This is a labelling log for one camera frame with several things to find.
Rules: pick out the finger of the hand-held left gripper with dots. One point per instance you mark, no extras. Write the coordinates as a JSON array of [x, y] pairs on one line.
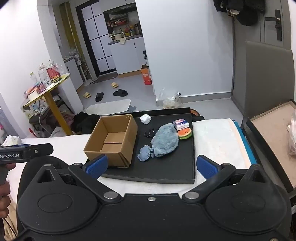
[[38, 151]]

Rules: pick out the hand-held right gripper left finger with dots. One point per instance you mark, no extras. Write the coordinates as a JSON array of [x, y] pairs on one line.
[[97, 165]]

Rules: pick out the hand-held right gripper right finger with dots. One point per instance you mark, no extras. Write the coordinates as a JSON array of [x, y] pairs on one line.
[[207, 168]]

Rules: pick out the brown cardboard box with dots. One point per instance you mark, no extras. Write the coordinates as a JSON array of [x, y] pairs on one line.
[[111, 139]]

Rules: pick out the black tray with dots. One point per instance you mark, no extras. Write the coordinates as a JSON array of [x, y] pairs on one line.
[[166, 166]]

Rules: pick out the light blue fluffy cloth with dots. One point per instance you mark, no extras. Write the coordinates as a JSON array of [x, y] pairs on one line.
[[165, 141]]

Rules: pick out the blue tissue packet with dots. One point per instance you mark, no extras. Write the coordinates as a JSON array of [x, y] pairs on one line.
[[181, 124]]

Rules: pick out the person's left hand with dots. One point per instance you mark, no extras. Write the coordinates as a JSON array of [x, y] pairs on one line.
[[4, 199]]

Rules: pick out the white crumpled plastic bag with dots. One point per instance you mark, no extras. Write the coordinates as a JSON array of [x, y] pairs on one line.
[[12, 140]]

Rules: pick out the white and red plastic bag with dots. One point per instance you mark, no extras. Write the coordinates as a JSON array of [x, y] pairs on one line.
[[57, 132]]

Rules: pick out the white fleece blanket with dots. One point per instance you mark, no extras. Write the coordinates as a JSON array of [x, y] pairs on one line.
[[215, 139]]

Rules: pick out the watermelon slice sponge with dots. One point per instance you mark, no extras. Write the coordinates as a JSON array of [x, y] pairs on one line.
[[185, 134]]

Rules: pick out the black clothes pile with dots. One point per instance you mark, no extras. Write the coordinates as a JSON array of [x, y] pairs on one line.
[[85, 122]]

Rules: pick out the small blue fluffy cloth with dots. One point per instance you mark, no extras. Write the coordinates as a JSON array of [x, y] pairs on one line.
[[144, 154]]

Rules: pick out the black bag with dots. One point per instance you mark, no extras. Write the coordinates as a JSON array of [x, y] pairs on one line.
[[198, 117]]

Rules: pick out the yellow round table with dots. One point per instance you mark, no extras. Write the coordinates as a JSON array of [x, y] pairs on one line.
[[52, 102]]

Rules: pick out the orange round rug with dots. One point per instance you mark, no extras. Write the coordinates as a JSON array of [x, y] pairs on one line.
[[195, 112]]

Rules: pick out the white floor mat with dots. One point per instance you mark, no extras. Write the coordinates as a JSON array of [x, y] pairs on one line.
[[108, 107]]

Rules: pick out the small black beaded item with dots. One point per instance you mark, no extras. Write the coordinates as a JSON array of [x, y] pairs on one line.
[[149, 134]]

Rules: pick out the pink small box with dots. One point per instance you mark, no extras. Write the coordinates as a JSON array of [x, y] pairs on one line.
[[41, 88]]

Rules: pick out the grey fluffy rug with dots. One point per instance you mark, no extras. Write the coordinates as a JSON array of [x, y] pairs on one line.
[[132, 108]]

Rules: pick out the black slipper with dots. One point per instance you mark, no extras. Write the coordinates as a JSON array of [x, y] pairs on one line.
[[120, 92], [99, 96]]

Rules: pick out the yellow slipper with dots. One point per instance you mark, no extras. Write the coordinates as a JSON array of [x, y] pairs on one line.
[[87, 95], [114, 85]]

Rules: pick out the green capped plastic bottle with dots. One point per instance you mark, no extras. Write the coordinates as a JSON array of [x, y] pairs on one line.
[[33, 78]]

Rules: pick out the black framed brown board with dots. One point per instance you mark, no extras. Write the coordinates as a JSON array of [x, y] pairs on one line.
[[270, 129]]

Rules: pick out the clear plastic bag with bowl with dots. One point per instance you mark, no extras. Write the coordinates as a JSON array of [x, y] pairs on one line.
[[170, 100]]

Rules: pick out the clear plastic bottle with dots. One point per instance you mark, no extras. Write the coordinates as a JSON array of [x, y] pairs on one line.
[[42, 74]]

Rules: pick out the red box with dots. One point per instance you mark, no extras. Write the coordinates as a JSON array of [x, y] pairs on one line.
[[53, 75]]

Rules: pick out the small white cabinet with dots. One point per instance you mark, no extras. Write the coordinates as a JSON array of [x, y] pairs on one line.
[[72, 71]]

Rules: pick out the white standing fan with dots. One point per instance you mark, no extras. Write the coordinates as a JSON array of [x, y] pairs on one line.
[[79, 64]]

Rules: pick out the orange carton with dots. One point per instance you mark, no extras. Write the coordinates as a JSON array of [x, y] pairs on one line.
[[146, 76]]

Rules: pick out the grey cabinet panel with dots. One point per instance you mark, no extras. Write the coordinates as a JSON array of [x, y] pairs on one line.
[[261, 76]]

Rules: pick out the white kitchen cabinet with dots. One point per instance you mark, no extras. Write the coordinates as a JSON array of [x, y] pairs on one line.
[[126, 55]]

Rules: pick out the black spray bottle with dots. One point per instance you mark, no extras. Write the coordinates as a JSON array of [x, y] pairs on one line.
[[145, 55]]

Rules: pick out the black framed sliding door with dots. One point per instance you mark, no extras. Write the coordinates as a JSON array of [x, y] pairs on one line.
[[97, 41]]

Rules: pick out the black hanging clothes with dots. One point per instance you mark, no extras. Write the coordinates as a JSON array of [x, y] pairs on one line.
[[242, 11]]

